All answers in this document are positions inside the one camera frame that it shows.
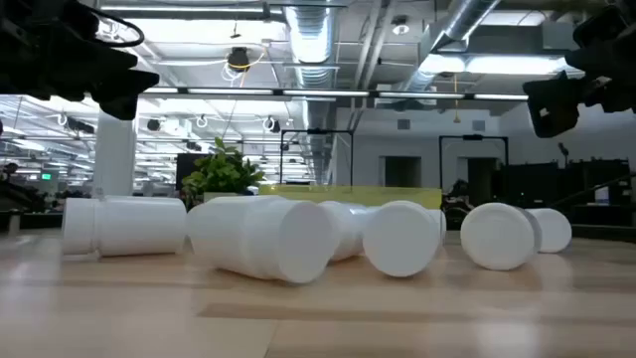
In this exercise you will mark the white plastic pill bottle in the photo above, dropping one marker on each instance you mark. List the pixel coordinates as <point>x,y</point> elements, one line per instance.
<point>497,236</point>
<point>134,226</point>
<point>349,238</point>
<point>268,238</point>
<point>401,238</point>
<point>554,230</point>

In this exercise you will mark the dark office chair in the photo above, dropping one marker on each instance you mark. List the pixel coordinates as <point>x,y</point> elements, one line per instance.
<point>454,209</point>

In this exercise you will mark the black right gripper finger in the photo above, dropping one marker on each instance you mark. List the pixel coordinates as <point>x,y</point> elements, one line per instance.
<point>551,107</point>
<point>606,35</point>

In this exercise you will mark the green plant in white pot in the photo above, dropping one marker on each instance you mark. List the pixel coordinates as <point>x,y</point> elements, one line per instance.
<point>221,171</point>

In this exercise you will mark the black stand lamp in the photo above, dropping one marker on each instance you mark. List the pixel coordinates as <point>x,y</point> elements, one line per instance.
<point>563,149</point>

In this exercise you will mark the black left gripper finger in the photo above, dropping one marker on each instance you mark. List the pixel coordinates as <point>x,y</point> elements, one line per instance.
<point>109,58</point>
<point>124,92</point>

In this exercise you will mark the yellow translucent plastic basket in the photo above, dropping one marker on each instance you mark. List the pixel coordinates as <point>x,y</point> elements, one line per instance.
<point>377,195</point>

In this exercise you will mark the black cabinets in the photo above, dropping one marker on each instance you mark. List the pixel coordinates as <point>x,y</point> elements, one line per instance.
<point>536,189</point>

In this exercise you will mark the black gantry frame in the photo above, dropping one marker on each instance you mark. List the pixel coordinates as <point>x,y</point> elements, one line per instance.
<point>472,137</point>
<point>316,131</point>

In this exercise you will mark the long hanging light bar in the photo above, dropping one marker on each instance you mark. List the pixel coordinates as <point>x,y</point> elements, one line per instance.
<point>323,93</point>

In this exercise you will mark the black monitor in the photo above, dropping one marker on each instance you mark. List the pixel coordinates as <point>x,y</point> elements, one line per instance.
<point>185,169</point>

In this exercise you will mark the white canister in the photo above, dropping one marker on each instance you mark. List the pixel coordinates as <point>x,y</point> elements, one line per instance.
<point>601,195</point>

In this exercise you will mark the white round building column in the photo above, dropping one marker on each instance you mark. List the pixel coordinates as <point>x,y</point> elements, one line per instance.
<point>114,159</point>

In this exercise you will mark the silver ceiling ventilation duct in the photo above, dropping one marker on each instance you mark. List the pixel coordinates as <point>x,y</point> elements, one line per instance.
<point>467,20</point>
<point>310,30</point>

